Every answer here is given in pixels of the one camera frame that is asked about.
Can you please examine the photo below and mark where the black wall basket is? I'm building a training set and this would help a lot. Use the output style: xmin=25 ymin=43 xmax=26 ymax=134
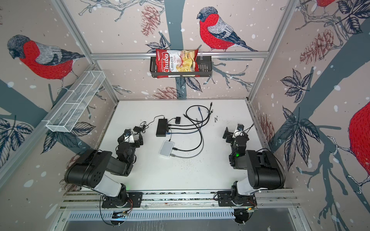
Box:
xmin=149 ymin=56 xmax=213 ymax=79

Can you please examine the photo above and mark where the grey ethernet cable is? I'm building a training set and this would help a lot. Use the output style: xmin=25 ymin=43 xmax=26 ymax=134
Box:
xmin=170 ymin=116 xmax=205 ymax=159

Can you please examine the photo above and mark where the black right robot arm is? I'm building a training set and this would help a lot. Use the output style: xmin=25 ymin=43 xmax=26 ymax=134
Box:
xmin=223 ymin=124 xmax=286 ymax=204

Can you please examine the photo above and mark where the black braided ethernet cable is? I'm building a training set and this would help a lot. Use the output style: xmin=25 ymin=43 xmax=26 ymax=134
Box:
xmin=167 ymin=104 xmax=212 ymax=132

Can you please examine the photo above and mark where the white wire mesh shelf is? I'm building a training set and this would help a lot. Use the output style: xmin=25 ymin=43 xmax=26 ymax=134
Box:
xmin=46 ymin=70 xmax=106 ymax=132

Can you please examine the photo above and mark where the black network switch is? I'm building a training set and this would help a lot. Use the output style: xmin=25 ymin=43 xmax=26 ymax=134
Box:
xmin=156 ymin=118 xmax=168 ymax=137

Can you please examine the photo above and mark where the black power adapter with cable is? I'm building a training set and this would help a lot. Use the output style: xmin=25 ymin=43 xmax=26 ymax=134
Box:
xmin=133 ymin=115 xmax=164 ymax=135

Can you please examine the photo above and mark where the red cassava chips bag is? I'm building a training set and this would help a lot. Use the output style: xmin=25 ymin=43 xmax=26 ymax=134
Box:
xmin=156 ymin=49 xmax=199 ymax=78

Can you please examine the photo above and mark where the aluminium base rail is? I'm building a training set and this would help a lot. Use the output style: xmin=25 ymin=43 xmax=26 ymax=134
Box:
xmin=57 ymin=190 xmax=300 ymax=224

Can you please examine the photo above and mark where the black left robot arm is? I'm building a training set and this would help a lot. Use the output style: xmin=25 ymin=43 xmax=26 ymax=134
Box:
xmin=64 ymin=129 xmax=144 ymax=208

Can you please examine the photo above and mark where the blue ethernet cable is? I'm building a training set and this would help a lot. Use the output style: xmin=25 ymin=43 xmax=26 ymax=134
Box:
xmin=167 ymin=106 xmax=203 ymax=135

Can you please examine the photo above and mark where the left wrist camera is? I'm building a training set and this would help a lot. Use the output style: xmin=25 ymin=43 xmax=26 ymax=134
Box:
xmin=123 ymin=129 xmax=135 ymax=143

